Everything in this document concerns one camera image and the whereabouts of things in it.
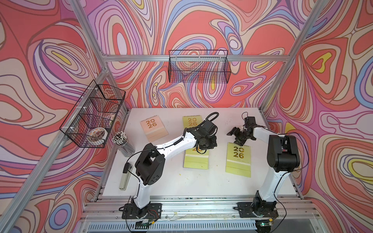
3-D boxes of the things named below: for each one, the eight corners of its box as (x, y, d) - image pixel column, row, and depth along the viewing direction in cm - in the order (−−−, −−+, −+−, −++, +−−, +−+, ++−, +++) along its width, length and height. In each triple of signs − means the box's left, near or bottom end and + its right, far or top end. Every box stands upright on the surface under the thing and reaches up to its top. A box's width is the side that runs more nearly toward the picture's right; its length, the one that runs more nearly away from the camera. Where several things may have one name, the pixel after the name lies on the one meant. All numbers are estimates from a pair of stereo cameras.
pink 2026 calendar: (148, 143, 102) (148, 141, 100) (140, 123, 114) (139, 121, 112) (168, 134, 107) (167, 133, 105) (157, 116, 119) (157, 114, 117)
